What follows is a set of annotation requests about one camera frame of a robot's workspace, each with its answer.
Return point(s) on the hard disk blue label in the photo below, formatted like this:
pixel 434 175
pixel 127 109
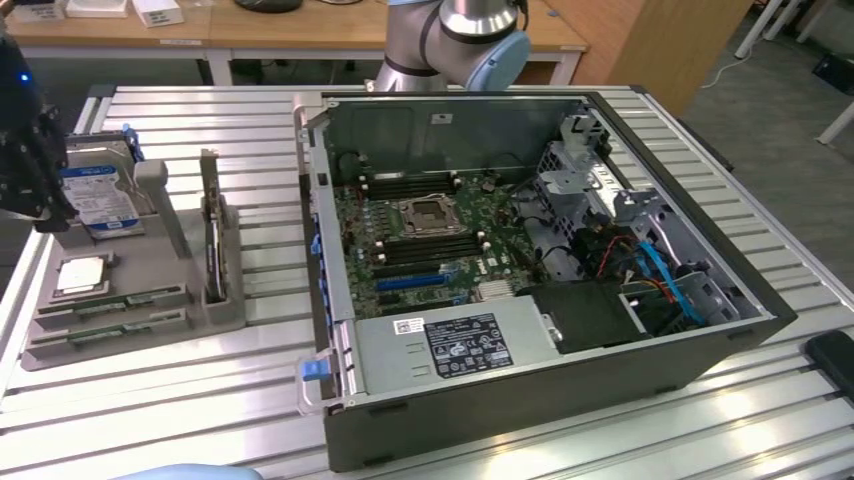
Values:
pixel 100 200

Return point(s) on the black RAM slot bank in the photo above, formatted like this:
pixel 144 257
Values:
pixel 410 182
pixel 430 248

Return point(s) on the green RAM stick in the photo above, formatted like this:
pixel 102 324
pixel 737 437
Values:
pixel 120 327
pixel 127 303

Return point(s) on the black padded rest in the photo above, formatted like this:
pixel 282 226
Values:
pixel 834 362

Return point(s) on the wooden cabinet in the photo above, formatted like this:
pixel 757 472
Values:
pixel 674 45

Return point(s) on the silver CPU chip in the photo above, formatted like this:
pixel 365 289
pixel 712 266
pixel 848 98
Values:
pixel 82 275

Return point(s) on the upright expansion card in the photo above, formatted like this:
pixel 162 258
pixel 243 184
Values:
pixel 212 210

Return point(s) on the black open PC case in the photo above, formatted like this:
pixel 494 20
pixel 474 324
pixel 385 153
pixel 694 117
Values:
pixel 534 400

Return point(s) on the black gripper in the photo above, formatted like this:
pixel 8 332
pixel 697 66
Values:
pixel 23 165

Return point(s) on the wooden desk white frame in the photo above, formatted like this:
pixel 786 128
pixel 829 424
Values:
pixel 301 27

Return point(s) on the white cardboard box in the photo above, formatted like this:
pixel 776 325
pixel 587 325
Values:
pixel 39 11
pixel 96 7
pixel 156 14

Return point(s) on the grey power supply unit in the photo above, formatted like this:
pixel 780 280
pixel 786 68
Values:
pixel 390 360

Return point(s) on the metal CPU socket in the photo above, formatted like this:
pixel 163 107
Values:
pixel 429 214

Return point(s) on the blue case latch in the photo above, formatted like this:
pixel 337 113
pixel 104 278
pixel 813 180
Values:
pixel 314 371

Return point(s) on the white table leg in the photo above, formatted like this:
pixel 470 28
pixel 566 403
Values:
pixel 757 27
pixel 837 125

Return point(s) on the grey metal disk bay cage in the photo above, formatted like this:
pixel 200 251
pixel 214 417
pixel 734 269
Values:
pixel 647 210

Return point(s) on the black floor box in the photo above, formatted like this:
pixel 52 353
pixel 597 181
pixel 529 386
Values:
pixel 834 72

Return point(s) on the blue expansion slot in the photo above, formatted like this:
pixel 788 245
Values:
pixel 410 282

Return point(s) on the small silver heatsink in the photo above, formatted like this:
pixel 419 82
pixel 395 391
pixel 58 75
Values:
pixel 497 291

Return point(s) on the dark round desk object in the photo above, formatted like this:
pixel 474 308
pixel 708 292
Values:
pixel 267 5

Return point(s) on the grey parts rack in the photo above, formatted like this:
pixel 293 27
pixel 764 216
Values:
pixel 154 260

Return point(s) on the green motherboard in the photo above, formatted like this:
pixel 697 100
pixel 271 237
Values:
pixel 497 225

